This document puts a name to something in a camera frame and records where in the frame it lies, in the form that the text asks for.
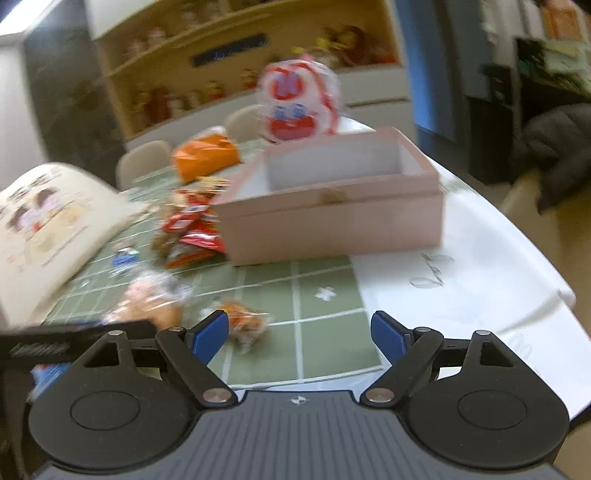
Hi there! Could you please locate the small orange candy wrapper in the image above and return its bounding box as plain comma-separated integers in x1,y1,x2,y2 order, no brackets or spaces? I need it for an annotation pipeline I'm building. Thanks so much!
218,301,273,354

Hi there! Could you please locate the chocolate bar blue wrapper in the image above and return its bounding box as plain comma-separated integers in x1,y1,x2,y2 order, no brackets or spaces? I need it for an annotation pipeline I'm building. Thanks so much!
111,246,139,274

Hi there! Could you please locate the round rice cracker pack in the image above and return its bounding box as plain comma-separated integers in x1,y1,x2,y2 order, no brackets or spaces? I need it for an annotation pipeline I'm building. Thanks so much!
103,270,192,331

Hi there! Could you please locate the green grid tablecloth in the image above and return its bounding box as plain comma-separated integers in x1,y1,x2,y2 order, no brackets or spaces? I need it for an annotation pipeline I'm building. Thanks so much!
47,167,383,388

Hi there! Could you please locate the red snack packet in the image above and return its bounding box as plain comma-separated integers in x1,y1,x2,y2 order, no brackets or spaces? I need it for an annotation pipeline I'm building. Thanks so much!
151,177,230,270

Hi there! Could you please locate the cream cartoon canvas bag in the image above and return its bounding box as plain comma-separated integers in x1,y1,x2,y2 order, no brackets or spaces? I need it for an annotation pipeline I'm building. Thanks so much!
1,162,148,327

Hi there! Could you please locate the pink open storage box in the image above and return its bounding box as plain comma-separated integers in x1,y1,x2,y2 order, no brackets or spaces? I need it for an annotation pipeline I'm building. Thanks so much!
213,127,444,266

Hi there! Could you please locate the orange tissue box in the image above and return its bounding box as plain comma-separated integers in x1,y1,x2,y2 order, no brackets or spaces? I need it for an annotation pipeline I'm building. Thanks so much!
170,126,242,184

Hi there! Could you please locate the beige dining chair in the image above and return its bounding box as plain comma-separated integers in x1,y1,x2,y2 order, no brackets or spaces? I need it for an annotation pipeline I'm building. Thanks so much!
115,140,172,191
222,104,260,143

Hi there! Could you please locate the dark jacket on sofa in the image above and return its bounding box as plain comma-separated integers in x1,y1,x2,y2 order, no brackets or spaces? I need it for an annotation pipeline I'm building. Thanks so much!
509,103,590,213

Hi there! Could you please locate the red white rabbit bag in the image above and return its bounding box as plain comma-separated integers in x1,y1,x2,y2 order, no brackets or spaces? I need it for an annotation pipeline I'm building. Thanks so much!
256,56,342,143

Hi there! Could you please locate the wooden display shelf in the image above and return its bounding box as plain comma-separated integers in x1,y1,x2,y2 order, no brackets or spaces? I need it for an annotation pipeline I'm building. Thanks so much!
85,1,415,145

